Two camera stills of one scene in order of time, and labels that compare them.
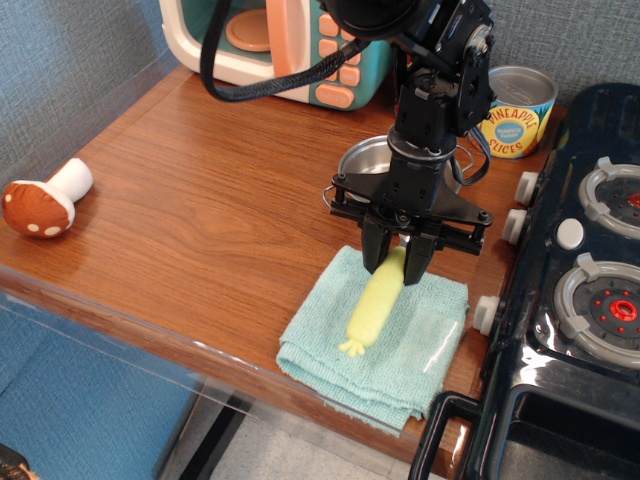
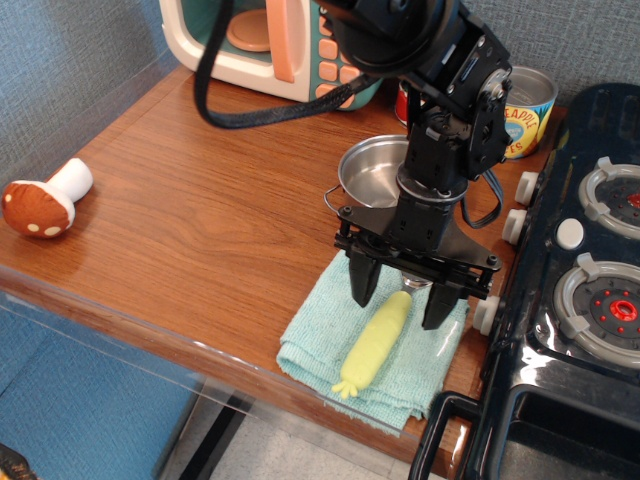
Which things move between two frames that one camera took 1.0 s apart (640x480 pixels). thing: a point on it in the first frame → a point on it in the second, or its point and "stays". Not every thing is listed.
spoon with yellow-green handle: (375, 302) → (378, 336)
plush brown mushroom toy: (46, 209) stays
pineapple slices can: (523, 110) stays
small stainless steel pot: (372, 154) stays
